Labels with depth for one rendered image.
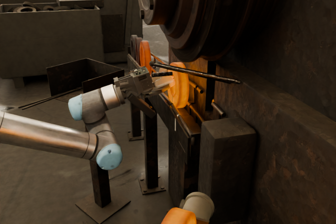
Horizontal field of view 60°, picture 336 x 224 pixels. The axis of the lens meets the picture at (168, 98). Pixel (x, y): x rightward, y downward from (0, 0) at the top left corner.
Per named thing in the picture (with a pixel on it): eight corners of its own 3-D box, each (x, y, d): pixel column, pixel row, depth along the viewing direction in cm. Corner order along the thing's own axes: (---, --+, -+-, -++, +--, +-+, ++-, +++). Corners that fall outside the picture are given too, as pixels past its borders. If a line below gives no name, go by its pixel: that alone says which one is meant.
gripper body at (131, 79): (151, 71, 89) (113, 84, 88) (158, 96, 93) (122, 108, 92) (146, 64, 96) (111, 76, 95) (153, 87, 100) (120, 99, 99)
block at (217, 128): (234, 196, 75) (244, 113, 66) (249, 220, 68) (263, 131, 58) (195, 204, 73) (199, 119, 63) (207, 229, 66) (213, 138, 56)
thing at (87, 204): (100, 180, 166) (86, 57, 137) (132, 202, 150) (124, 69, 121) (69, 199, 152) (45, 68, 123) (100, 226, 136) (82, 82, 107)
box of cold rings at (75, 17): (98, 59, 393) (92, -3, 361) (106, 79, 320) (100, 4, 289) (14, 66, 363) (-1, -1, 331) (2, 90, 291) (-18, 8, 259)
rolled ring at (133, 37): (133, 35, 173) (138, 35, 174) (129, 34, 190) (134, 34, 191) (135, 66, 178) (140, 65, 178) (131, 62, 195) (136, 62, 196)
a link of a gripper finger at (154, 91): (170, 85, 92) (143, 94, 91) (171, 89, 93) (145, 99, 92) (166, 80, 96) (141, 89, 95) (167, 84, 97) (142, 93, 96)
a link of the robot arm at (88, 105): (76, 115, 97) (66, 94, 93) (108, 104, 99) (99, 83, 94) (77, 128, 91) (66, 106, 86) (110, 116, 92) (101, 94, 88)
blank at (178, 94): (175, 58, 103) (166, 58, 102) (190, 66, 89) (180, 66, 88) (175, 100, 108) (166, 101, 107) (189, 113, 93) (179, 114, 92)
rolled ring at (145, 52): (138, 51, 162) (144, 50, 162) (142, 82, 156) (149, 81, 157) (141, 33, 144) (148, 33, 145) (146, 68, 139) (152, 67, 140)
